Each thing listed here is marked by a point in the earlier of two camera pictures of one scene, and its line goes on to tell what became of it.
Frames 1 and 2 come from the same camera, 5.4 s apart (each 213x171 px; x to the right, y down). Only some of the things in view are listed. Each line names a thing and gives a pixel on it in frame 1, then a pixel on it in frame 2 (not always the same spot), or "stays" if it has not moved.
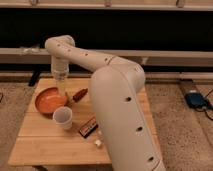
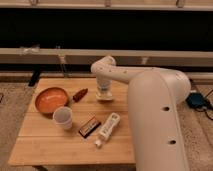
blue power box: [196, 100] stays
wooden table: [60, 128] stays
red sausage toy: [80, 95] stays
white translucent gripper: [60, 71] to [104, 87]
